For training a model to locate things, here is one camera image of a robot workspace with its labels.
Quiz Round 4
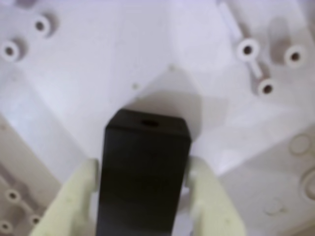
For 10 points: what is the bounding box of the lavender plastic box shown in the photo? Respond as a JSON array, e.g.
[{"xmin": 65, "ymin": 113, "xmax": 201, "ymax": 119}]
[{"xmin": 0, "ymin": 0, "xmax": 315, "ymax": 236}]

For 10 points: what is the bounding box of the black rectangular block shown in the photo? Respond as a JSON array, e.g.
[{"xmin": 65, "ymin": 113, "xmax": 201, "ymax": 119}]
[{"xmin": 96, "ymin": 108, "xmax": 193, "ymax": 236}]

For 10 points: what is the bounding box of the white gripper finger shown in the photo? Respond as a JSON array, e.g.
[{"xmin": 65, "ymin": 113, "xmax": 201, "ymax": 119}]
[
  {"xmin": 184, "ymin": 156, "xmax": 247, "ymax": 236},
  {"xmin": 30, "ymin": 158, "xmax": 100, "ymax": 236}
]

